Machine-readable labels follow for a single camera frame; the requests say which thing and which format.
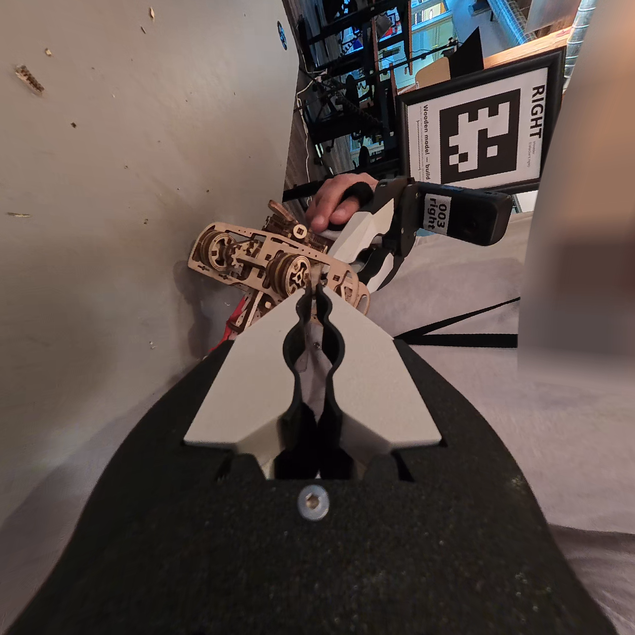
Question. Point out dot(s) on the framed marker poster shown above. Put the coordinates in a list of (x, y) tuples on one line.
[(476, 134)]

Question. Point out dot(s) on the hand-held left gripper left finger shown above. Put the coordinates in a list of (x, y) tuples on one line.
[(248, 392)]

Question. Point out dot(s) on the blue round sticker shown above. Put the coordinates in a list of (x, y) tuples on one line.
[(282, 34)]

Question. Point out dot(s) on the black shelving rack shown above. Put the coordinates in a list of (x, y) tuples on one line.
[(347, 99)]

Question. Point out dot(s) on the wooden model airplane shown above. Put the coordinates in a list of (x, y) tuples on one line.
[(258, 248)]

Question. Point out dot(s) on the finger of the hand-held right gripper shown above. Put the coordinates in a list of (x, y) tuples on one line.
[(359, 238), (379, 270)]

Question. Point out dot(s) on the toothed wood offcut strip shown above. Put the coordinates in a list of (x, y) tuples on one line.
[(29, 79)]

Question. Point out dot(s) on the person's right hand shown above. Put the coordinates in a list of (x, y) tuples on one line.
[(332, 198)]

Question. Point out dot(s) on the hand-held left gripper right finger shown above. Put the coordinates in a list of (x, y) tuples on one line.
[(382, 392)]

